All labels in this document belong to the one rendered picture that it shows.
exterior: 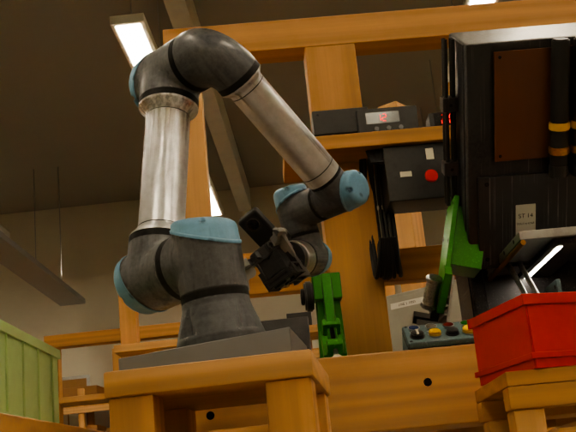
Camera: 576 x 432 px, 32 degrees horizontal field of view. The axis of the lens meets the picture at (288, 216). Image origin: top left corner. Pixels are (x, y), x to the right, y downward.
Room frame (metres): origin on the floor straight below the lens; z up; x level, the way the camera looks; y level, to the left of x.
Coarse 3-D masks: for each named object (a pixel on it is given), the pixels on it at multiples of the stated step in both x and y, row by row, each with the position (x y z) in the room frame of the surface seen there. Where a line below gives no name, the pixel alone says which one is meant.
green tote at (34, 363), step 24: (0, 336) 1.60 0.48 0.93; (24, 336) 1.71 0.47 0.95; (0, 360) 1.60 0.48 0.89; (24, 360) 1.71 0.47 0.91; (48, 360) 1.87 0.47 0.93; (0, 384) 1.60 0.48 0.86; (24, 384) 1.71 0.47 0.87; (48, 384) 1.86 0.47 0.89; (0, 408) 1.60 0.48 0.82; (24, 408) 1.71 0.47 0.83; (48, 408) 1.86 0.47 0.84
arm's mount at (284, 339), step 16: (240, 336) 1.54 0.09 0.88; (256, 336) 1.54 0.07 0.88; (272, 336) 1.54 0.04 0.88; (288, 336) 1.54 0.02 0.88; (160, 352) 1.55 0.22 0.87; (176, 352) 1.55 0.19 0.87; (192, 352) 1.55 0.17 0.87; (208, 352) 1.55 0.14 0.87; (224, 352) 1.54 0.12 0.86; (240, 352) 1.54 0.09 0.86; (256, 352) 1.54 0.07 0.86; (272, 352) 1.54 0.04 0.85; (128, 368) 1.56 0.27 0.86
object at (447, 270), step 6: (444, 270) 2.19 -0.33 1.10; (450, 270) 2.19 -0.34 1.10; (444, 276) 2.18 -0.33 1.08; (450, 276) 2.17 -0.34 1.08; (444, 282) 2.18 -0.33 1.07; (450, 282) 2.18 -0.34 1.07; (444, 288) 2.19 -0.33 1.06; (444, 294) 2.20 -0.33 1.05; (438, 300) 2.22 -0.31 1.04; (444, 300) 2.21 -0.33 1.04; (438, 306) 2.22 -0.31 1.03; (444, 306) 2.22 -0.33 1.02; (438, 312) 2.23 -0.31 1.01
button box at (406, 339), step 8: (464, 320) 2.04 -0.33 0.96; (408, 328) 2.02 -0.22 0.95; (424, 328) 2.02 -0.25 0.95; (440, 328) 2.01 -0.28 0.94; (408, 336) 1.99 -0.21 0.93; (424, 336) 1.98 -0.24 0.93; (432, 336) 1.98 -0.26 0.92; (440, 336) 1.98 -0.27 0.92; (448, 336) 1.98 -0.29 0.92; (456, 336) 1.98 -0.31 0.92; (464, 336) 1.98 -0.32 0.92; (472, 336) 1.98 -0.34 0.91; (408, 344) 1.97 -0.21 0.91; (416, 344) 1.97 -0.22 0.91; (424, 344) 1.97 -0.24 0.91; (432, 344) 1.97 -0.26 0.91; (440, 344) 1.97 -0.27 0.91; (448, 344) 1.98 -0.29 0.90; (456, 344) 1.98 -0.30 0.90; (464, 344) 1.98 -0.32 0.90
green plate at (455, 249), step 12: (456, 204) 2.20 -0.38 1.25; (456, 216) 2.20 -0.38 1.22; (444, 228) 2.31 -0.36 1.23; (456, 228) 2.21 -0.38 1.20; (444, 240) 2.28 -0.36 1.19; (456, 240) 2.21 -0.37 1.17; (444, 252) 2.25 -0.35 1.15; (456, 252) 2.21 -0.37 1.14; (468, 252) 2.22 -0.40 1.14; (480, 252) 2.22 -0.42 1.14; (444, 264) 2.23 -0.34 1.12; (456, 264) 2.21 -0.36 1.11; (468, 264) 2.22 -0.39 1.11; (480, 264) 2.22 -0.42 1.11; (468, 276) 2.30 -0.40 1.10
